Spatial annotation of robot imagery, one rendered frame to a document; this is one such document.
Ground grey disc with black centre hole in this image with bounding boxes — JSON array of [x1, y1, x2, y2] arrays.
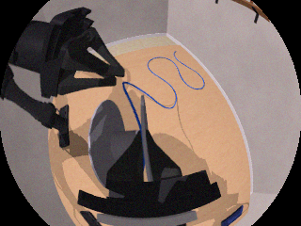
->
[[87, 95, 152, 187]]

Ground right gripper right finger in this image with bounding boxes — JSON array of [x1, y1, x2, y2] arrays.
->
[[146, 130, 182, 181]]

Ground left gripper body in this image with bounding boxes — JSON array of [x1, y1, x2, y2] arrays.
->
[[15, 7, 94, 99]]

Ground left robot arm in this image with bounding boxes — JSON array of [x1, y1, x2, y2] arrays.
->
[[0, 42, 70, 148]]

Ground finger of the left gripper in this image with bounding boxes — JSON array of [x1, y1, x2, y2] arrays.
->
[[61, 27, 125, 77], [57, 70, 117, 95]]

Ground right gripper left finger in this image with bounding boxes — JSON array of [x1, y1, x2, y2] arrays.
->
[[106, 130, 144, 182]]

